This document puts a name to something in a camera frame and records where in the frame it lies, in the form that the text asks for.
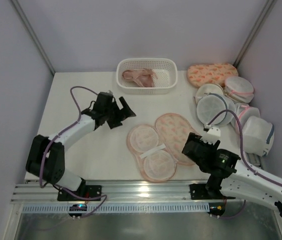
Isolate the pink satin lace bra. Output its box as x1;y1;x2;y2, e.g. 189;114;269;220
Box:
121;68;158;88

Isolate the peach floral laundry bag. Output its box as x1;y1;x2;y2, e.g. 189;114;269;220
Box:
126;113;196;183

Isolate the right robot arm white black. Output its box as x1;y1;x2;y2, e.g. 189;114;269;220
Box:
182;132;282;217

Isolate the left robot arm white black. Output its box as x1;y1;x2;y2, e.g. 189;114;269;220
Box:
25;92;136;192

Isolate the white mesh bag blue zipper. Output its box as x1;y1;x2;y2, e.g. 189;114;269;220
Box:
196;93;236;126

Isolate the white mesh bag pink trim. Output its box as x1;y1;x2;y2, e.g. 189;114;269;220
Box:
234;103;261;128

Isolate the cream mesh bag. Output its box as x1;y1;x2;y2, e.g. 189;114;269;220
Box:
194;83;224;103

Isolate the white mesh bag pink zipper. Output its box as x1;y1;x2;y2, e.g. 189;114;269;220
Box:
224;76;254;104

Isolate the peach floral bag at back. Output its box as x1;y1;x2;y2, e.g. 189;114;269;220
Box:
186;63;239;88

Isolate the white perforated plastic basket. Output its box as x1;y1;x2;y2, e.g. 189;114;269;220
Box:
116;58;178;95

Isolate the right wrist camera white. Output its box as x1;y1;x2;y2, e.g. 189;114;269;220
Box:
200;124;221;145

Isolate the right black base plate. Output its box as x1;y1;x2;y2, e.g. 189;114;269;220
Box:
189;183;235;200

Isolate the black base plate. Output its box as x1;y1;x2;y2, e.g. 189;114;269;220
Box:
57;185;102;202
189;183;235;200

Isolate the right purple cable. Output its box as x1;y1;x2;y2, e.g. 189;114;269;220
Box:
203;109;282;219

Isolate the purple cable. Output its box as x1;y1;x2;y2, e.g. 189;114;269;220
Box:
203;109;282;219
38;85;108;217

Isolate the white mesh bag blue strap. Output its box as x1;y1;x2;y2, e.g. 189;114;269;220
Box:
239;115;276;157

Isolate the slotted white cable duct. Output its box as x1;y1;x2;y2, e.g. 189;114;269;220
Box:
21;202;210;214

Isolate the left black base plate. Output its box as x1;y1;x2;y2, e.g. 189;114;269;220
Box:
57;185;102;202

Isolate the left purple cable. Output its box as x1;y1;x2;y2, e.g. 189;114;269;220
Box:
38;85;108;217

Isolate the aluminium mounting rail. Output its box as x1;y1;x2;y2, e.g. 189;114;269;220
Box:
10;152;267;202

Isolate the left aluminium corner post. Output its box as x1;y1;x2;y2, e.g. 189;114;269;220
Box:
9;0;56;76

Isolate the aluminium corner post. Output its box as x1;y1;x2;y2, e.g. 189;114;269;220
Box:
9;0;56;76
233;0;277;68

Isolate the right aluminium corner post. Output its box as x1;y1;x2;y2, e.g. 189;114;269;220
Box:
233;0;277;68

